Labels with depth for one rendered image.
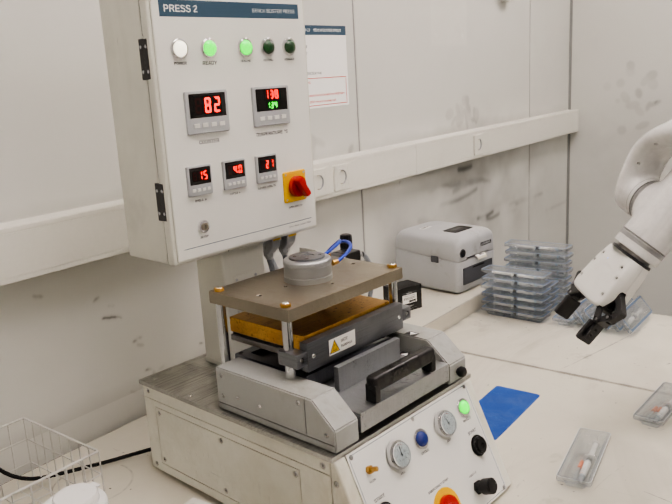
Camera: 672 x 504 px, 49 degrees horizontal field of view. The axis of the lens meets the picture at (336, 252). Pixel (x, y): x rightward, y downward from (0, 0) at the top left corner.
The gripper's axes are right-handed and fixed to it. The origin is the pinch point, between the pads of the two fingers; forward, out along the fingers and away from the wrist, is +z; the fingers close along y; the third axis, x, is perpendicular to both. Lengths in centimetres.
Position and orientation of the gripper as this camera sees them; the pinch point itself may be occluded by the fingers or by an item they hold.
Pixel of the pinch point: (574, 323)
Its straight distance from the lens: 137.9
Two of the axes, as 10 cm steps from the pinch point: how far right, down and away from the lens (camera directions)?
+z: -5.7, 7.8, 2.6
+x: 8.2, 4.9, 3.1
